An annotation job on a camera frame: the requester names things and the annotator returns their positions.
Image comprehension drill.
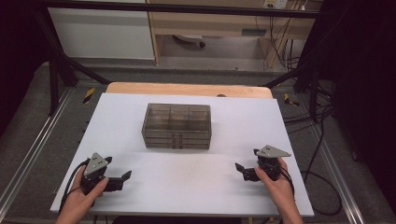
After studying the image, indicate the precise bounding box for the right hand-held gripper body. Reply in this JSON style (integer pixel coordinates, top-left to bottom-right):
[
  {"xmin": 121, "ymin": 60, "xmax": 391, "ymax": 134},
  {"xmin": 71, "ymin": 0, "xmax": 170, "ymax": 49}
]
[{"xmin": 255, "ymin": 145, "xmax": 292, "ymax": 182}]

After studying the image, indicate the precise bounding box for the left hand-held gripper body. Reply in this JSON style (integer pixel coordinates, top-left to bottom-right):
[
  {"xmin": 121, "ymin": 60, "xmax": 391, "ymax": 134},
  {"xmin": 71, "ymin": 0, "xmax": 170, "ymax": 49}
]
[{"xmin": 80, "ymin": 151, "xmax": 110, "ymax": 196}]

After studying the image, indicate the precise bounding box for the smoky transparent drawer box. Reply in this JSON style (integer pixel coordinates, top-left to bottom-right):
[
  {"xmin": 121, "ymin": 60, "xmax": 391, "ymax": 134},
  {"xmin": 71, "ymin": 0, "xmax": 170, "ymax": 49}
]
[{"xmin": 141, "ymin": 102, "xmax": 213, "ymax": 150}]

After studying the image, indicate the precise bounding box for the person's right hand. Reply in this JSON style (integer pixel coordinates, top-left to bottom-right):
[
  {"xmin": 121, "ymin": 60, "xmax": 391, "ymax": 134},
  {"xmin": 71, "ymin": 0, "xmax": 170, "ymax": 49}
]
[{"xmin": 253, "ymin": 156, "xmax": 296, "ymax": 207}]

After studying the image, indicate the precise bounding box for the person's left hand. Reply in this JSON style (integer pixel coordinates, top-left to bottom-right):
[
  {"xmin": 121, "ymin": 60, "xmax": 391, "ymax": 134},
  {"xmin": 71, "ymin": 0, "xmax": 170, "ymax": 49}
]
[{"xmin": 63, "ymin": 165, "xmax": 110, "ymax": 217}]

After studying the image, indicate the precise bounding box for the yellow black tape strip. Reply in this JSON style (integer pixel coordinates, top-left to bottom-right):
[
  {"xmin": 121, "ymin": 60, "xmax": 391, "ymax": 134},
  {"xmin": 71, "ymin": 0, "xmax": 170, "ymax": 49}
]
[
  {"xmin": 82, "ymin": 87, "xmax": 96, "ymax": 105},
  {"xmin": 283, "ymin": 92, "xmax": 301, "ymax": 108}
]

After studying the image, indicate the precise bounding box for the black metal stand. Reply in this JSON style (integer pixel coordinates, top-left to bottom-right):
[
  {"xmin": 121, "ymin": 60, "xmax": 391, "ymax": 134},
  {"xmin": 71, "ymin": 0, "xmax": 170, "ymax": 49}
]
[
  {"xmin": 263, "ymin": 55, "xmax": 334, "ymax": 124},
  {"xmin": 30, "ymin": 8, "xmax": 112, "ymax": 118}
]

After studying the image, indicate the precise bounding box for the light wooden table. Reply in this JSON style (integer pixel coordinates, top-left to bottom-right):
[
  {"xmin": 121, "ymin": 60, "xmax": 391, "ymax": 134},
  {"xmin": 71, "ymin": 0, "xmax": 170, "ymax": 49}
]
[{"xmin": 105, "ymin": 81, "xmax": 275, "ymax": 100}]

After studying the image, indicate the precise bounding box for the white cabinet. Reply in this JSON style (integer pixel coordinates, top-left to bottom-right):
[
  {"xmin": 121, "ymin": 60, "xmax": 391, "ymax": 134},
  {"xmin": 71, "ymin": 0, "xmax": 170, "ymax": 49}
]
[{"xmin": 47, "ymin": 0, "xmax": 156, "ymax": 61}]

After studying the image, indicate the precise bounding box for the dark curtain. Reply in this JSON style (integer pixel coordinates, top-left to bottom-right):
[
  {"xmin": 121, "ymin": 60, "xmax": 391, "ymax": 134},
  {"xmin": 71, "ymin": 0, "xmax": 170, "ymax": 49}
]
[
  {"xmin": 306, "ymin": 0, "xmax": 396, "ymax": 214},
  {"xmin": 0, "ymin": 0, "xmax": 52, "ymax": 139}
]

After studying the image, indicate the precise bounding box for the office chair base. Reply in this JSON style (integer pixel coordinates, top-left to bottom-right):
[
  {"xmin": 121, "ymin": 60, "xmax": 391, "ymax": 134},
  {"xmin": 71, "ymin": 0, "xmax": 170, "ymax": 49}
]
[{"xmin": 172, "ymin": 34, "xmax": 206, "ymax": 49}]

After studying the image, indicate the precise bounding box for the light wooden desk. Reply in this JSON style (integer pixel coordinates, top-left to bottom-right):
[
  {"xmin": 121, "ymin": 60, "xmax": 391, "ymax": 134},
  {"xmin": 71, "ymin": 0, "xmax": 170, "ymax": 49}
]
[{"xmin": 145, "ymin": 0, "xmax": 324, "ymax": 69}]

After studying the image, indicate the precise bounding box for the white power strip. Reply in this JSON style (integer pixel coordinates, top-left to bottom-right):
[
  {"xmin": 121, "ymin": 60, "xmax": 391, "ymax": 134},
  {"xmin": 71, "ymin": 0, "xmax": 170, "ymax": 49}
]
[{"xmin": 262, "ymin": 0, "xmax": 290, "ymax": 10}]

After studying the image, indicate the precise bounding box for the left hand-held gripper cable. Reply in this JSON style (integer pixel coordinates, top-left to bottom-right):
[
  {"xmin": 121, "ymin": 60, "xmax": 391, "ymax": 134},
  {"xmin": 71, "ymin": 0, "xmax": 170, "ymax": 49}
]
[{"xmin": 58, "ymin": 158, "xmax": 92, "ymax": 214}]

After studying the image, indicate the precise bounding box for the hand-held gripper cable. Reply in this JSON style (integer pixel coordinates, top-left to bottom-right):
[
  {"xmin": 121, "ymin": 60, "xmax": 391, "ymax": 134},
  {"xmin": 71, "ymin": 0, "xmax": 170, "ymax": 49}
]
[
  {"xmin": 278, "ymin": 166, "xmax": 296, "ymax": 197},
  {"xmin": 58, "ymin": 158, "xmax": 92, "ymax": 214}
]

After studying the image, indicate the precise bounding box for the right hand-held gripper cable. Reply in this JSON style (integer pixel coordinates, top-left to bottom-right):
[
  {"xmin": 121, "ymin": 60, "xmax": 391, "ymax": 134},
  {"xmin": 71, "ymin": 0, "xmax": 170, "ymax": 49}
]
[{"xmin": 278, "ymin": 166, "xmax": 296, "ymax": 197}]

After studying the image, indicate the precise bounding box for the black floor cable bundle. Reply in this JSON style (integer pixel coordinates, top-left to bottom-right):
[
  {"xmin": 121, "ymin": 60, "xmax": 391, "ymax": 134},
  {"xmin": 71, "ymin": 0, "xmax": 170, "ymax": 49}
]
[{"xmin": 282, "ymin": 104, "xmax": 335, "ymax": 135}]

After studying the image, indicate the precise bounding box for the aluminium floor rail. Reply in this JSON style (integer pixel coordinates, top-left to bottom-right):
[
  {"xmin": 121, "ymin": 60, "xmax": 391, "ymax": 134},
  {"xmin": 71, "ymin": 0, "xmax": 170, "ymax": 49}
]
[
  {"xmin": 305, "ymin": 116, "xmax": 366, "ymax": 224},
  {"xmin": 0, "ymin": 88, "xmax": 75, "ymax": 217}
]

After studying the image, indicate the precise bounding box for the long black floor cable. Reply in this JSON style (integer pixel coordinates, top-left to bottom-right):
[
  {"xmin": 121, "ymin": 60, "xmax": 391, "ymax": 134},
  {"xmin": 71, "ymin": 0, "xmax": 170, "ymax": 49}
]
[{"xmin": 303, "ymin": 104, "xmax": 344, "ymax": 217}]

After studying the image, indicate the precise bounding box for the hanging cable bundle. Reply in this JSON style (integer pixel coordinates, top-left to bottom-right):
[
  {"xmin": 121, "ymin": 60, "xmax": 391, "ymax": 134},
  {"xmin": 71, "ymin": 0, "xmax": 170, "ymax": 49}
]
[{"xmin": 266, "ymin": 13, "xmax": 301, "ymax": 72}]

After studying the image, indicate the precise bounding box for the black horizontal frame bar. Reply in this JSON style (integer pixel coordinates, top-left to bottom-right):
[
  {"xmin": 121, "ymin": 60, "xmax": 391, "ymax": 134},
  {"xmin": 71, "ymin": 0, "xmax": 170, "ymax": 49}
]
[{"xmin": 43, "ymin": 0, "xmax": 320, "ymax": 20}]

